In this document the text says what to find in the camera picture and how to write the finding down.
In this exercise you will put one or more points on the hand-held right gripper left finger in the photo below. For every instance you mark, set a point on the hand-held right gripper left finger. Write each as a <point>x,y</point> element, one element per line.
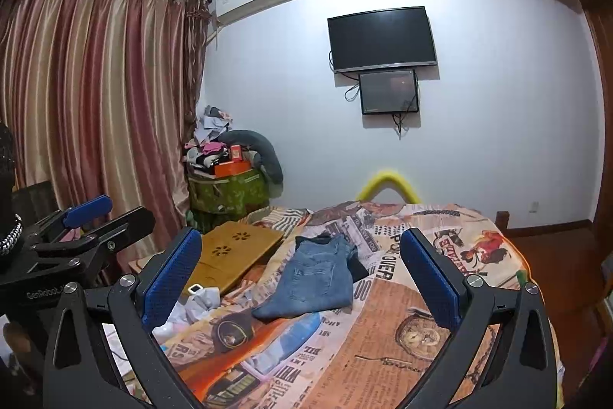
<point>167,279</point>

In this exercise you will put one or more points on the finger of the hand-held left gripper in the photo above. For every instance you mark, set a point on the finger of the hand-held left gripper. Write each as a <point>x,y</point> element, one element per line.
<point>129,227</point>
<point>88,208</point>

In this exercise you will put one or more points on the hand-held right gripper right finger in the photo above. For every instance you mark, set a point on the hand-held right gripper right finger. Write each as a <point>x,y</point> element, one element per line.
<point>431,279</point>

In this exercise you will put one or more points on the blue denim jeans pants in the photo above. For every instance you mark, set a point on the blue denim jeans pants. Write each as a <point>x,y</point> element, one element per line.
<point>311,279</point>

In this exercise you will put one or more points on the person's left forearm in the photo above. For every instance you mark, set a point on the person's left forearm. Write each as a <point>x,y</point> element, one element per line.
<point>5,160</point>

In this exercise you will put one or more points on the dark navy folded pants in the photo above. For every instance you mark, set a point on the dark navy folded pants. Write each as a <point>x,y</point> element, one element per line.
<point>360,270</point>

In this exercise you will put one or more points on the small white device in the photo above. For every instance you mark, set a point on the small white device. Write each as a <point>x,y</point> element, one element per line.
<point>195,289</point>

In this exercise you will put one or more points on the white crumpled shirt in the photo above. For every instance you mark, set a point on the white crumpled shirt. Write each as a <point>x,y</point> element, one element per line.
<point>196,306</point>

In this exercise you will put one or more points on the black chair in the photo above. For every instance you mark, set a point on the black chair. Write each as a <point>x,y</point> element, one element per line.
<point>33,198</point>

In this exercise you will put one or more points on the wooden lap desk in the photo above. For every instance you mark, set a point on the wooden lap desk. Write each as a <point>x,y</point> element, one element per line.
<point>230,255</point>

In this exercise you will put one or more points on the printed newspaper-pattern blanket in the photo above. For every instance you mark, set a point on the printed newspaper-pattern blanket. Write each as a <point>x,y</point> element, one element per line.
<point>383,342</point>

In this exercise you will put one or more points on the green cloth-covered cabinet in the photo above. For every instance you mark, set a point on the green cloth-covered cabinet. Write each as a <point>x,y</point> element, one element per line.
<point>225,193</point>

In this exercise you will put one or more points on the pink and beige striped curtain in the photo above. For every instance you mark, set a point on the pink and beige striped curtain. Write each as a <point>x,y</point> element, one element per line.
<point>96,102</point>

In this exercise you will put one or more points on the yellow foam tube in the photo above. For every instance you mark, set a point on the yellow foam tube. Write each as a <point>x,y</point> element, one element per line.
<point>383,176</point>

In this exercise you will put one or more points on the orange box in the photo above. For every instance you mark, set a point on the orange box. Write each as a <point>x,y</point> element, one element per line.
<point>232,169</point>

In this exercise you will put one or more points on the pile of mixed clothes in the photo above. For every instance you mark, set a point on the pile of mixed clothes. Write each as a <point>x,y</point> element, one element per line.
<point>210,126</point>

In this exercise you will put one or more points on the grey long pillow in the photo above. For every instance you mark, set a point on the grey long pillow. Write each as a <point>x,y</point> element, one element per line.
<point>268,155</point>

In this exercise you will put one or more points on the wooden bed post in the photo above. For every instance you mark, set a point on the wooden bed post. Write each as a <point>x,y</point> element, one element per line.
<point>502,219</point>

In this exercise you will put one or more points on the small black wall monitor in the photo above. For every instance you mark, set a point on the small black wall monitor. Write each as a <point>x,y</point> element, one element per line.
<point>388,92</point>

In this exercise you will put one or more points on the brown wooden door frame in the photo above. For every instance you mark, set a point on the brown wooden door frame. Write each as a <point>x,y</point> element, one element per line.
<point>601,102</point>

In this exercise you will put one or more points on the black wall television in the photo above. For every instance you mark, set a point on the black wall television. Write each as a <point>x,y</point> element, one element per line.
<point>383,37</point>

